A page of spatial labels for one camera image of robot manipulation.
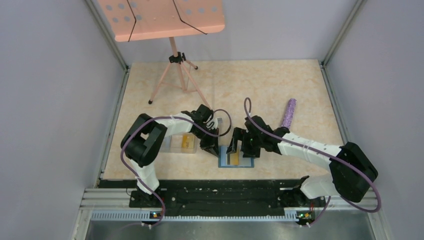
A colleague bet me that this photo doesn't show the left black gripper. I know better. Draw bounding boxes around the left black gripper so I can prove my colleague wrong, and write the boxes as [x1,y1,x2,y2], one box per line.
[192,125,220,157]

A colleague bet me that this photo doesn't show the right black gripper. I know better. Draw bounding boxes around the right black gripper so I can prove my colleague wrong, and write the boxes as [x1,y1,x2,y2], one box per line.
[227,127,263,158]

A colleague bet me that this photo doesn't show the gold credit card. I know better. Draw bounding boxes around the gold credit card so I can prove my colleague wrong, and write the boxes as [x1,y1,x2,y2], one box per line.
[226,152,240,166]
[181,134,195,150]

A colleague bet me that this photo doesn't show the clear plastic box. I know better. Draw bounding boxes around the clear plastic box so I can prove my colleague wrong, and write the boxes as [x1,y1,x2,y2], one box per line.
[159,133,198,154]

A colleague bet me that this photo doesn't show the blue card holder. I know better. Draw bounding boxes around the blue card holder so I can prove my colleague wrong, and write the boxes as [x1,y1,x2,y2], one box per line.
[218,145,255,168]

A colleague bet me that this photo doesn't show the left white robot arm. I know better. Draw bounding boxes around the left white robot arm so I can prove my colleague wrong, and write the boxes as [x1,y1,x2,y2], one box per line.
[120,104,220,207]

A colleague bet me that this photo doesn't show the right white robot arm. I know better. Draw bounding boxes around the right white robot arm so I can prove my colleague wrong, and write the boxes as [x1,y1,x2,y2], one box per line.
[227,115,378,206]

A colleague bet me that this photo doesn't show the purple glitter cylinder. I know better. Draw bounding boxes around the purple glitter cylinder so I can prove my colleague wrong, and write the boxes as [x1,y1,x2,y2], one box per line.
[281,98,297,129]

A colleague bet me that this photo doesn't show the pink music stand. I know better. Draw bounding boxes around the pink music stand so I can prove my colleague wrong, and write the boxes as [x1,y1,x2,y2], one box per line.
[98,0,226,106]

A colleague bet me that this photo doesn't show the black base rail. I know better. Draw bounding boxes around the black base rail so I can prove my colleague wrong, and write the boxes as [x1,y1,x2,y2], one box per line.
[98,179,326,219]

